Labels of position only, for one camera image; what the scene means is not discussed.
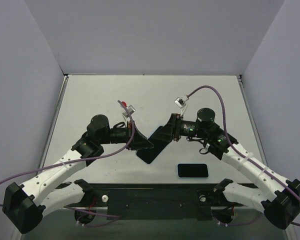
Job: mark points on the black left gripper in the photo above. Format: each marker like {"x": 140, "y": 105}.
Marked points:
{"x": 132, "y": 136}

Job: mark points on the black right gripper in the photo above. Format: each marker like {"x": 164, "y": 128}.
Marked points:
{"x": 176, "y": 128}

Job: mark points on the black smartphone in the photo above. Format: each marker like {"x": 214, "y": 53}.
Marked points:
{"x": 192, "y": 170}
{"x": 151, "y": 152}

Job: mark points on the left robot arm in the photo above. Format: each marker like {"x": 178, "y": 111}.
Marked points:
{"x": 27, "y": 203}

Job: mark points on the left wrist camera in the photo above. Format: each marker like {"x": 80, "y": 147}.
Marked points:
{"x": 130, "y": 110}

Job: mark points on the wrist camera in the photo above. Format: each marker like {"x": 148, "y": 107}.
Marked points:
{"x": 181, "y": 101}
{"x": 130, "y": 110}

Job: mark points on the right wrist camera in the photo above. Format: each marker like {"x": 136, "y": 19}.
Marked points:
{"x": 181, "y": 101}

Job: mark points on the black table front rail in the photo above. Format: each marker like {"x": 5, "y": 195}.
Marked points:
{"x": 164, "y": 201}

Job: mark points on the aluminium table frame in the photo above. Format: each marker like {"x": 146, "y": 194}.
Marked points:
{"x": 54, "y": 121}

